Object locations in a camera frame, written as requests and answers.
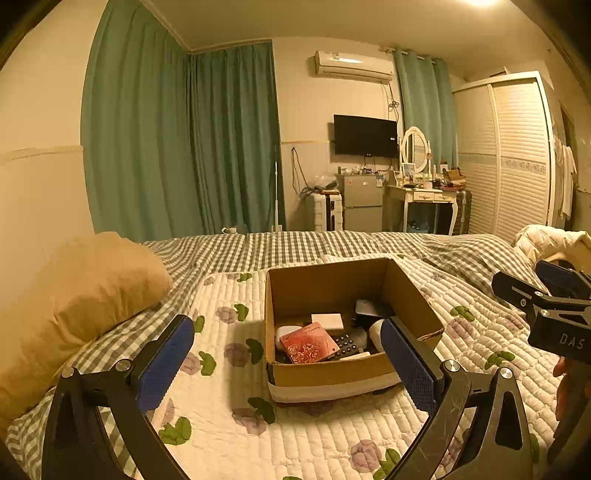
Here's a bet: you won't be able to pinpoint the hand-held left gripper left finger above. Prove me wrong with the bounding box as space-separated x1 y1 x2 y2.
41 315 195 480

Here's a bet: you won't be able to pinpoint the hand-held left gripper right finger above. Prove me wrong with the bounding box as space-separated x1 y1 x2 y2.
379 316 534 480

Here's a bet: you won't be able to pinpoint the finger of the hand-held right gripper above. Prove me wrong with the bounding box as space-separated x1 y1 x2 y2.
536 260 591 303
492 271 550 319

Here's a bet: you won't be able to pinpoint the white plastic cup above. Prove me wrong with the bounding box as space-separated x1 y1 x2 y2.
368 318 389 354

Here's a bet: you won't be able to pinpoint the black remote control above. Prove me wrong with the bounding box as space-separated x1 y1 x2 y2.
332 330 370 358

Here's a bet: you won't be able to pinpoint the cardboard box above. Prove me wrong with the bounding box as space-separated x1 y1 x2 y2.
264 257 445 404

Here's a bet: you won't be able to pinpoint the small white box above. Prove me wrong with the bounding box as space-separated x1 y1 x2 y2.
310 313 346 331

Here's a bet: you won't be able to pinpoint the pink patterned box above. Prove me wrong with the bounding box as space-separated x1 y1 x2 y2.
279 322 342 364

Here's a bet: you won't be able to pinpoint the person's right hand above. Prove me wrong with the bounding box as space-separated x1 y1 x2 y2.
553 357 575 418

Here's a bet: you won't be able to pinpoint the white puffer jacket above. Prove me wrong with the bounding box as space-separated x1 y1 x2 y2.
510 224 591 278

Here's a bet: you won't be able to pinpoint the grey checked pillow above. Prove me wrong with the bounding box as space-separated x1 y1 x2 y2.
406 233 532 287

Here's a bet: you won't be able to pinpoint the dark suitcase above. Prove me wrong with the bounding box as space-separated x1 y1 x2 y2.
450 189 472 236

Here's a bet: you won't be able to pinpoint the hanging white towel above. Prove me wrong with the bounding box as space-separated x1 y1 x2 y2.
551 138 578 217

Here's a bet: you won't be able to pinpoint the tan pillow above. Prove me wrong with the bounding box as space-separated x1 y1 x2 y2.
0 232 174 432

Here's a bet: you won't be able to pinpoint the white louvered wardrobe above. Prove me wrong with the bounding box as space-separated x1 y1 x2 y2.
451 71 557 245

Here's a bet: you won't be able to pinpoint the white dressing table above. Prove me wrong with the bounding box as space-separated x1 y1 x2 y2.
385 182 462 236

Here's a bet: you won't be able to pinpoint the white floral quilt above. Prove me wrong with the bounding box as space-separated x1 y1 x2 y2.
9 254 568 480

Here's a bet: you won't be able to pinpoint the silver mini fridge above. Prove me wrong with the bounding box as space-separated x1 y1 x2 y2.
336 173 386 232

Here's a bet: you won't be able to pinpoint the oval white vanity mirror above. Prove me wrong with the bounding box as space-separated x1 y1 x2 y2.
399 126 430 174

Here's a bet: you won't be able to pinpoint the white ribbed suitcase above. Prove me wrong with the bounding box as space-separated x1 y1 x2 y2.
310 193 345 232

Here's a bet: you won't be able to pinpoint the narrow green window curtain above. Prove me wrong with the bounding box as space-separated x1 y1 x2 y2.
392 48 458 169

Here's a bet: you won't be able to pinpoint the white mop pole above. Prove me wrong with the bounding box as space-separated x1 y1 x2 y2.
272 143 283 232

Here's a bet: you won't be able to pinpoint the wide green curtain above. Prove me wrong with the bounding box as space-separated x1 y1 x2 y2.
81 0 204 243

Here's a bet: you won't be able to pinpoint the white air conditioner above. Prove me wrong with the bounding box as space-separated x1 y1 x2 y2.
314 50 394 84

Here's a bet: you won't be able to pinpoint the black wall television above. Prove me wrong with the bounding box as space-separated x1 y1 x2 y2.
333 114 399 158

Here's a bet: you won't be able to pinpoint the hanging black wall cables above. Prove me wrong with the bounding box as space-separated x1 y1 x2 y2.
291 147 315 197

